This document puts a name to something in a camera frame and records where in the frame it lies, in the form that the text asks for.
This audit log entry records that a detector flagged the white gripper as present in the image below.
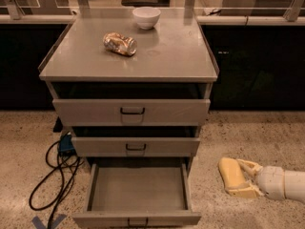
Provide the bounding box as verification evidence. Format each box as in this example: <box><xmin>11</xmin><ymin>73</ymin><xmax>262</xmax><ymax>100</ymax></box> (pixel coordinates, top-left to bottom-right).
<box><xmin>226</xmin><ymin>159</ymin><xmax>285</xmax><ymax>200</ymax></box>

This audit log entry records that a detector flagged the yellow sponge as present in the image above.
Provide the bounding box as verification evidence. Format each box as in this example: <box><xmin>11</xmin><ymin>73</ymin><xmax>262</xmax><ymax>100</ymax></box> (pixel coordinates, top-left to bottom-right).
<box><xmin>218</xmin><ymin>157</ymin><xmax>246</xmax><ymax>191</ymax></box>

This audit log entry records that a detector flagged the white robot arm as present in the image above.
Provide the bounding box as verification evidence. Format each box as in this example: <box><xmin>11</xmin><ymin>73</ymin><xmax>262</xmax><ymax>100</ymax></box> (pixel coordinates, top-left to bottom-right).
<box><xmin>219</xmin><ymin>158</ymin><xmax>305</xmax><ymax>203</ymax></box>

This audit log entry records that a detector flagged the grey bottom drawer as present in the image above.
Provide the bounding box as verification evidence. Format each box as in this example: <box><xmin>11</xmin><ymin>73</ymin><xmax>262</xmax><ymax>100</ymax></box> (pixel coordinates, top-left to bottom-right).
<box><xmin>72</xmin><ymin>158</ymin><xmax>201</xmax><ymax>229</ymax></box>

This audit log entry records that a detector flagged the grey drawer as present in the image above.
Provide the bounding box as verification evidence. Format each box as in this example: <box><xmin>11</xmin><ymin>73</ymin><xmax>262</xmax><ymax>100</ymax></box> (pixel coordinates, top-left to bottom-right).
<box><xmin>72</xmin><ymin>158</ymin><xmax>201</xmax><ymax>229</ymax></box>
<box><xmin>53</xmin><ymin>99</ymin><xmax>210</xmax><ymax>126</ymax></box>
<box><xmin>71</xmin><ymin>137</ymin><xmax>200</xmax><ymax>157</ymax></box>

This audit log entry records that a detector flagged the grey metal drawer cabinet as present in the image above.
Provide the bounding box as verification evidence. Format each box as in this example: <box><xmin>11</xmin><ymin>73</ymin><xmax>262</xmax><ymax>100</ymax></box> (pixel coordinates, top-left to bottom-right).
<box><xmin>37</xmin><ymin>6</ymin><xmax>220</xmax><ymax>177</ymax></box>

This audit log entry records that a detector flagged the grey middle drawer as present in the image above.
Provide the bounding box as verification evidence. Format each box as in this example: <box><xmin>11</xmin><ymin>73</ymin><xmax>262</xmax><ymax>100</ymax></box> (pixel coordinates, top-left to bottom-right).
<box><xmin>71</xmin><ymin>137</ymin><xmax>200</xmax><ymax>157</ymax></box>

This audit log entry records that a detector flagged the grey top drawer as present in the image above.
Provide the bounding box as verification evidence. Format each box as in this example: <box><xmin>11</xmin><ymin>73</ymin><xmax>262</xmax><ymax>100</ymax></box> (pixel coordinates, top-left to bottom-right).
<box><xmin>53</xmin><ymin>99</ymin><xmax>210</xmax><ymax>126</ymax></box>

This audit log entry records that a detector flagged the blue power box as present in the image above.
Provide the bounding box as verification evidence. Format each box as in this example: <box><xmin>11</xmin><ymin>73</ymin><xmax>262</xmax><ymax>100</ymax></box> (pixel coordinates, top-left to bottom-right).
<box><xmin>58</xmin><ymin>135</ymin><xmax>75</xmax><ymax>156</ymax></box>

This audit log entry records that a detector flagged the white ceramic bowl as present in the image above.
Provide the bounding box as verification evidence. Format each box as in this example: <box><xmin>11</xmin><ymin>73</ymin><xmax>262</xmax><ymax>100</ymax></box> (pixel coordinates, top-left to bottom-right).
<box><xmin>132</xmin><ymin>7</ymin><xmax>161</xmax><ymax>30</ymax></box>

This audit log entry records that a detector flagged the blue tape floor marker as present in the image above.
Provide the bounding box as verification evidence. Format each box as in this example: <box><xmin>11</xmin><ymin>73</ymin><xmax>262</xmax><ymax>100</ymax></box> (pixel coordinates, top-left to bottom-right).
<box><xmin>30</xmin><ymin>213</ymin><xmax>68</xmax><ymax>229</ymax></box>

